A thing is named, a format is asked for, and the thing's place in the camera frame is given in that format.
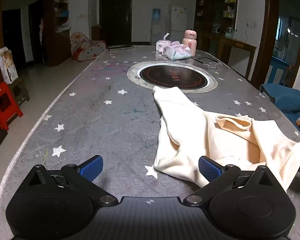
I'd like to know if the water dispenser with blue bottle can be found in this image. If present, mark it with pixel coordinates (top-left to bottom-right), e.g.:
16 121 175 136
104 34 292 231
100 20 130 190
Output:
151 8 162 46

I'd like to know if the round built-in induction cooktop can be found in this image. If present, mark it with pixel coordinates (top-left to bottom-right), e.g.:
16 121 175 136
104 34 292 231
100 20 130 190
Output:
127 61 218 90

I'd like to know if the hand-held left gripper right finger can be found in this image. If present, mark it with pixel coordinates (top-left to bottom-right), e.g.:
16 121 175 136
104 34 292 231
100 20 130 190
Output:
182 156 275 207

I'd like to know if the dark wooden door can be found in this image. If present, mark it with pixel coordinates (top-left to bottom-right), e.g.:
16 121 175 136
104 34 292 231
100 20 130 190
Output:
99 0 133 47

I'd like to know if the dark wood display cabinet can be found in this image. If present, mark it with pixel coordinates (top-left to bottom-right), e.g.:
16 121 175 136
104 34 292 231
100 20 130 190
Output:
193 0 239 53

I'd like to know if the grey star-print tablecloth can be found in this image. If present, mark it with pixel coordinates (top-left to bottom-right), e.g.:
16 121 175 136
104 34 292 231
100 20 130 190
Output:
0 45 300 240

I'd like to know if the pink bottle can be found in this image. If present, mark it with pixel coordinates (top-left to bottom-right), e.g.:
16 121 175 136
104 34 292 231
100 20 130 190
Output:
182 29 197 57

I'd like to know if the white tissue pack with flap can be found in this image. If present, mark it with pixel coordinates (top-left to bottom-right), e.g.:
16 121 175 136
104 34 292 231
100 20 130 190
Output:
156 32 174 52

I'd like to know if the blue sofa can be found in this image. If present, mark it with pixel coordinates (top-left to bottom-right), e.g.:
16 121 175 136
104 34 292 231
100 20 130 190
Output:
259 84 300 143

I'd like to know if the small wooden stool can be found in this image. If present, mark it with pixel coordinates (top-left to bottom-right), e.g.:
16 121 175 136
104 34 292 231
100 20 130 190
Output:
7 77 30 105

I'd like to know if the dark wood bookcase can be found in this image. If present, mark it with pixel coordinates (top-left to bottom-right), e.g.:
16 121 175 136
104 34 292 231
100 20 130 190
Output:
44 0 72 67

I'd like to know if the red plastic stool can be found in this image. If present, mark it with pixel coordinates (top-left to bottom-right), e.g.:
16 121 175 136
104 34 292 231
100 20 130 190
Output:
0 82 23 130

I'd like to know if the dark wooden side desk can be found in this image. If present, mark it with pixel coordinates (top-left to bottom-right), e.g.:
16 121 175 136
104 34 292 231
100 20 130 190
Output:
210 34 257 80

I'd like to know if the white refrigerator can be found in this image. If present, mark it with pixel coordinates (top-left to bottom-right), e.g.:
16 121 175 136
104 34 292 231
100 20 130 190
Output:
168 4 188 46

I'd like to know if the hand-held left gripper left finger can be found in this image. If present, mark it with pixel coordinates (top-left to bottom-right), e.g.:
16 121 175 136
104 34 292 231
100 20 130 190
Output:
27 155 118 207

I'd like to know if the cream sweatshirt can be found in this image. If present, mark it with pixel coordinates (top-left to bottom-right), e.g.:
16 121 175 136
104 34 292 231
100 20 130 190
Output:
152 86 300 189

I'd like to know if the white paper bag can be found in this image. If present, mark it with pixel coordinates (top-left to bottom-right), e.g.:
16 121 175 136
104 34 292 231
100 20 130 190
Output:
0 47 18 85

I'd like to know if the patterned kids sofa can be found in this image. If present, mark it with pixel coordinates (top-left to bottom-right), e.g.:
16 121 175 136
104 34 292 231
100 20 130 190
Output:
70 32 107 61

